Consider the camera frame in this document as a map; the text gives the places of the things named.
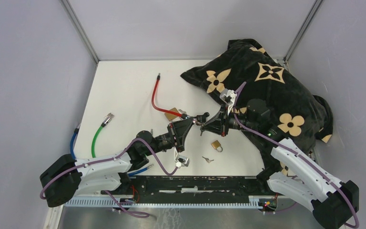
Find black padlock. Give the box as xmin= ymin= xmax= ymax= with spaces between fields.
xmin=196 ymin=112 xmax=210 ymax=125

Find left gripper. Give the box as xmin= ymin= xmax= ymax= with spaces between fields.
xmin=145 ymin=118 xmax=194 ymax=156

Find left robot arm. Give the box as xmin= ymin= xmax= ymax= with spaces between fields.
xmin=40 ymin=117 xmax=197 ymax=208

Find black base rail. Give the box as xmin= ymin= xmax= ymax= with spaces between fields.
xmin=110 ymin=175 xmax=277 ymax=204

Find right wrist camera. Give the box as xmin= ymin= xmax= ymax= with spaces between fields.
xmin=219 ymin=88 xmax=237 ymax=114

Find blue cable lock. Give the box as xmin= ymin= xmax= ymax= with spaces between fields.
xmin=70 ymin=125 xmax=153 ymax=177

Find large brass padlock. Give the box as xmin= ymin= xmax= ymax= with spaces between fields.
xmin=164 ymin=107 xmax=182 ymax=122

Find small brass padlock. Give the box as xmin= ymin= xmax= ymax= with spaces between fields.
xmin=211 ymin=140 xmax=223 ymax=153

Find green cable lock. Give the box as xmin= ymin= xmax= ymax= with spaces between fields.
xmin=91 ymin=113 xmax=114 ymax=158

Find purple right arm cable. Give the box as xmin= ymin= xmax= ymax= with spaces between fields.
xmin=232 ymin=81 xmax=360 ymax=229

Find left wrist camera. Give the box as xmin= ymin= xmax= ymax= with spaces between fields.
xmin=174 ymin=151 xmax=190 ymax=168

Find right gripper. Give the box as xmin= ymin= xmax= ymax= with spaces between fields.
xmin=201 ymin=103 xmax=257 ymax=137

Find black floral blanket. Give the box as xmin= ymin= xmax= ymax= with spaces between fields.
xmin=181 ymin=39 xmax=333 ymax=171

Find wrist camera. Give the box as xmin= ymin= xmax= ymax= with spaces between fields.
xmin=219 ymin=88 xmax=237 ymax=114
xmin=174 ymin=151 xmax=190 ymax=168

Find small padlock keys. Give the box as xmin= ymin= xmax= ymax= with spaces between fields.
xmin=203 ymin=156 xmax=214 ymax=163

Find red cable lock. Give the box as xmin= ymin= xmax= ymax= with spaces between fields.
xmin=151 ymin=73 xmax=196 ymax=125

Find red cable lock keys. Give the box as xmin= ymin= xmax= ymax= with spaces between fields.
xmin=195 ymin=119 xmax=205 ymax=136

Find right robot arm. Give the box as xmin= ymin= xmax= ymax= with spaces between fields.
xmin=200 ymin=99 xmax=359 ymax=229

